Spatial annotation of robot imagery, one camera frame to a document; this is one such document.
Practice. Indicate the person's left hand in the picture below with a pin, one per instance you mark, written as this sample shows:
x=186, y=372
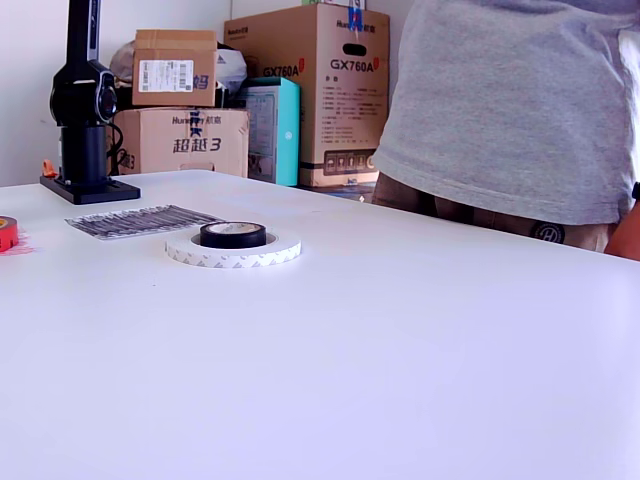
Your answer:
x=625, y=235

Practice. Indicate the black tape roll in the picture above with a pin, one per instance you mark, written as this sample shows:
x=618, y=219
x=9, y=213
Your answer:
x=230, y=240

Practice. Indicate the white tape roll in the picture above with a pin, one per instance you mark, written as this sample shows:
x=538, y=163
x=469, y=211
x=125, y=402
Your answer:
x=225, y=260

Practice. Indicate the red tape roll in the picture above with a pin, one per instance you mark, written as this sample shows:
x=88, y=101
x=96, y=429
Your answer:
x=7, y=237

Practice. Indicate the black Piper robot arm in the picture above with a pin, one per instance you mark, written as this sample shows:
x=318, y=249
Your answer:
x=82, y=150

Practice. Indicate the black wristwatch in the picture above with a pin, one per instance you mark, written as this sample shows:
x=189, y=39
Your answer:
x=636, y=191

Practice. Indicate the person in grey shirt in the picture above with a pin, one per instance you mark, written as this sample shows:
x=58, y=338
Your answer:
x=500, y=100

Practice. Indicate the teal carton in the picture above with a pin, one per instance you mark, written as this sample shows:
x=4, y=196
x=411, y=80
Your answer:
x=287, y=150

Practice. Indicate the large GX760A cardboard carton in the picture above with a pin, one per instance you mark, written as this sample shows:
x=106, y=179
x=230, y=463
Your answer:
x=320, y=30

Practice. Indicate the white bag with logo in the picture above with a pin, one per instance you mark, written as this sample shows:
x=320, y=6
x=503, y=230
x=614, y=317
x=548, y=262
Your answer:
x=232, y=67

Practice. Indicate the small labelled cardboard box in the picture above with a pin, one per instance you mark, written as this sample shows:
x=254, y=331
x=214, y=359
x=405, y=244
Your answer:
x=175, y=45

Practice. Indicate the Huntkey brown cardboard carton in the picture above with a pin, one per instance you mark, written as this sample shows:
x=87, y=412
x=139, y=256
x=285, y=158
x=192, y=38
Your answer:
x=145, y=135

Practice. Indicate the black scribbled paper sheet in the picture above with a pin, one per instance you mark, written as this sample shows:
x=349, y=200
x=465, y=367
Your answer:
x=125, y=222

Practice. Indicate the orange clamp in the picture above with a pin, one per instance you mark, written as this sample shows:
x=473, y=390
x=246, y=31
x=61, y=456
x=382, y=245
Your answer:
x=48, y=170

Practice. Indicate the red scribbled paper sheet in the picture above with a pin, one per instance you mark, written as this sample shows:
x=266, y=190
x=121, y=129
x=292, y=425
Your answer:
x=27, y=247

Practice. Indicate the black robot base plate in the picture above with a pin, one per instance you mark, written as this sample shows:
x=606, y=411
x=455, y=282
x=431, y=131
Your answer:
x=100, y=192

